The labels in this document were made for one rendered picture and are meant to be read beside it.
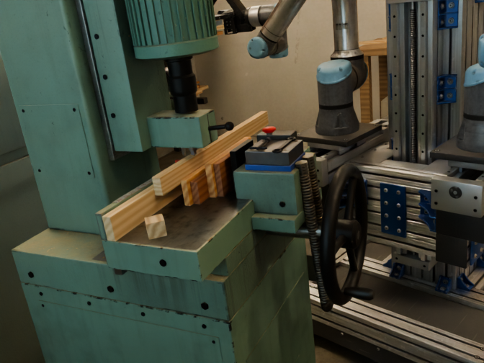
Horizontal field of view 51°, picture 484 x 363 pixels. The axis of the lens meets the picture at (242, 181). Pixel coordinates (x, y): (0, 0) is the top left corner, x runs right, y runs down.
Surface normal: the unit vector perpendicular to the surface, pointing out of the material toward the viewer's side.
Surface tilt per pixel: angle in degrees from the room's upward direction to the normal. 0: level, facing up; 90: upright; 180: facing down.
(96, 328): 90
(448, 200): 90
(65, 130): 90
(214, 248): 90
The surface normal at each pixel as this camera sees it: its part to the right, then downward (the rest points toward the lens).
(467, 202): -0.69, 0.33
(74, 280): -0.43, 0.36
